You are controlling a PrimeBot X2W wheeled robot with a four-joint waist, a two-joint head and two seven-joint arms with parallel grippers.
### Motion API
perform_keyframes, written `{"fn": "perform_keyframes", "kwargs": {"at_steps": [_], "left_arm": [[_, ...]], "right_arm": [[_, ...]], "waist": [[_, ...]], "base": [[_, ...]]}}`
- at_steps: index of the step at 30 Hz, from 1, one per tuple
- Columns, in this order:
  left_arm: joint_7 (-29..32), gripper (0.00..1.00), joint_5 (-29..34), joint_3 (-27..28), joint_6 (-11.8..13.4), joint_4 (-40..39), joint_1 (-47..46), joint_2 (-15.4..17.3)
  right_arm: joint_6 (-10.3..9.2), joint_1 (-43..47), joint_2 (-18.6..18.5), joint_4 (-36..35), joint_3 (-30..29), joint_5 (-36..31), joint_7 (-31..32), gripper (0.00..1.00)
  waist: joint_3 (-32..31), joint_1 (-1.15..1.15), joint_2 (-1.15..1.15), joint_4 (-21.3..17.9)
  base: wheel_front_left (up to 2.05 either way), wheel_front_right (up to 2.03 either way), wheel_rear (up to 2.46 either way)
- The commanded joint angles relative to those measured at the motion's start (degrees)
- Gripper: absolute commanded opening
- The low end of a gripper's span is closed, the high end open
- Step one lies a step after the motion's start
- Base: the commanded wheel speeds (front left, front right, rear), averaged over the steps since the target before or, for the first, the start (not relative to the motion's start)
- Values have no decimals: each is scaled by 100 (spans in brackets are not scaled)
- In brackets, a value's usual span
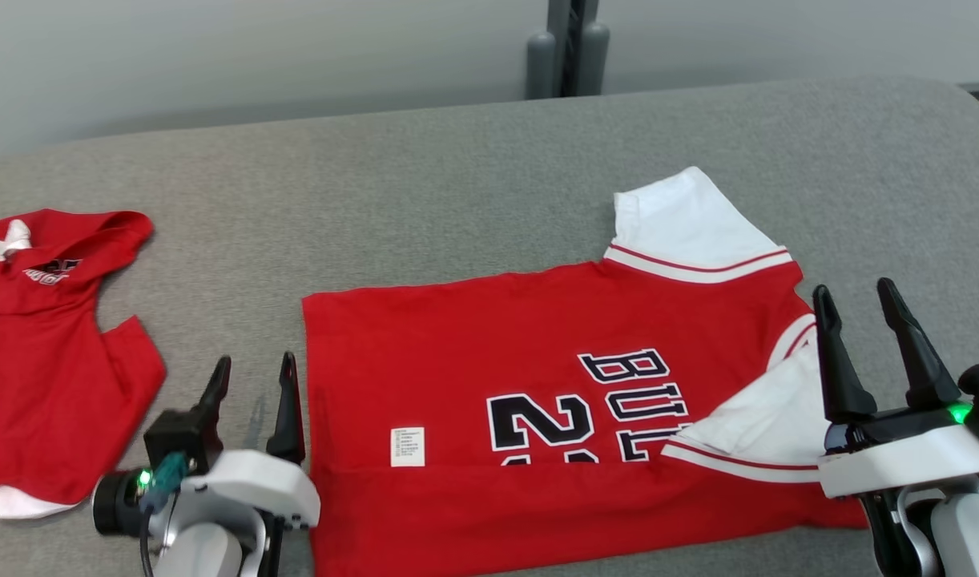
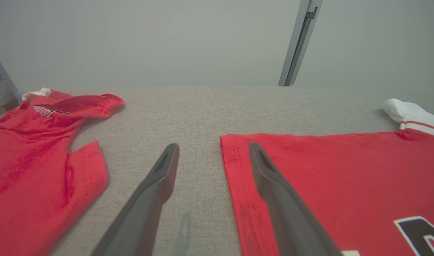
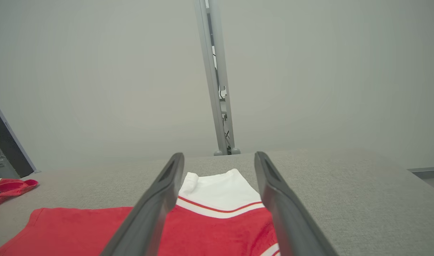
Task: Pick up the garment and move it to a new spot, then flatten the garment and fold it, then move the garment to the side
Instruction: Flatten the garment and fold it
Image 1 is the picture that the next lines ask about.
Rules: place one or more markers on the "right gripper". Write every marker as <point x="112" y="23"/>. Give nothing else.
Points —
<point x="898" y="461"/>

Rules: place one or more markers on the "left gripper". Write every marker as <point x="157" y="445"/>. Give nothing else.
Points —
<point x="249" y="485"/>

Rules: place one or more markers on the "red white-striped basketball shorts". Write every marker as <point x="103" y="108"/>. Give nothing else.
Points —
<point x="49" y="385"/>

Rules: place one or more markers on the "red numbered basketball jersey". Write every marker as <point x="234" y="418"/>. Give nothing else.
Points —
<point x="457" y="361"/>

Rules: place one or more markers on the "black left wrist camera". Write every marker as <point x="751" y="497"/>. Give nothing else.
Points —
<point x="177" y="433"/>

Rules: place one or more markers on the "grey metal partition post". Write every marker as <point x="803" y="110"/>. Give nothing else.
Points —
<point x="541" y="56"/>

